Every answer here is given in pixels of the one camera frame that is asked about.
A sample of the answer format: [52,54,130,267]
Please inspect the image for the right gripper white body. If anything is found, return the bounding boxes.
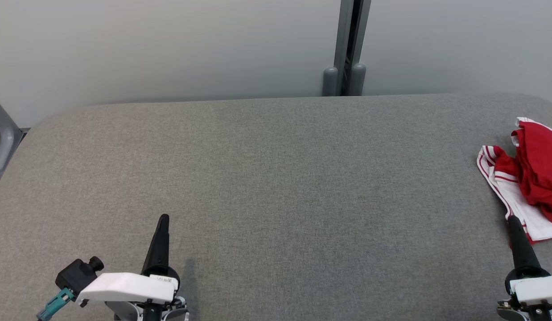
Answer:
[503,265,552,308]

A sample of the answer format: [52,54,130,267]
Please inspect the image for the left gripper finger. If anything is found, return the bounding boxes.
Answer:
[155,214,171,270]
[141,215,164,273]

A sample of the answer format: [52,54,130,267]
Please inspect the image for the dark equipment at left edge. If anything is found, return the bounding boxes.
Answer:
[0,93,25,190]

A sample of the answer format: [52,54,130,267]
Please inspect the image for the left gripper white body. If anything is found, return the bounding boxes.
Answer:
[75,265,181,305]

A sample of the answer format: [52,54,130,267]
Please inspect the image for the grey metal wall post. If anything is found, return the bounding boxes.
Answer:
[333,0,372,96]

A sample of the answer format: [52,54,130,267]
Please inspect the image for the grey rounded post foot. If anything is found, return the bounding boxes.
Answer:
[350,63,367,96]
[322,67,339,97]

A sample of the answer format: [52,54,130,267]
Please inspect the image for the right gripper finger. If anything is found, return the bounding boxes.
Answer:
[507,215,526,271]
[512,217,542,270]

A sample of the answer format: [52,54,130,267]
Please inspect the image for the red and white striped jersey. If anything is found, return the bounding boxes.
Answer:
[477,145,552,244]

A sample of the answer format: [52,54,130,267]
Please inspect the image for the black cable with teal plug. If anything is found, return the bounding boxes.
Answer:
[35,288,76,321]

